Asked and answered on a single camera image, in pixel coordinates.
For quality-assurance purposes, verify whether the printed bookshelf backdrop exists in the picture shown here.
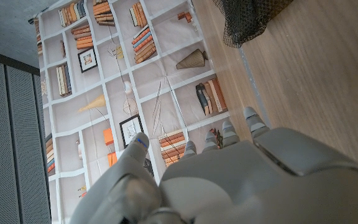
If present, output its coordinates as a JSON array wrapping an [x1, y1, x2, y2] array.
[[28, 0, 231, 224]]

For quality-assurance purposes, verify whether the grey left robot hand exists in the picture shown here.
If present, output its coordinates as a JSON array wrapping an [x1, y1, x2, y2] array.
[[68, 106, 358, 224]]

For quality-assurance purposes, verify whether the black mesh netting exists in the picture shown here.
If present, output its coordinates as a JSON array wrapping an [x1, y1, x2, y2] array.
[[211, 0, 295, 49]]

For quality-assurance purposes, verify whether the dark perforated partition panel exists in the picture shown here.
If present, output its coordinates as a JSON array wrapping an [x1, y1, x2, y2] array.
[[0, 46, 52, 224]]

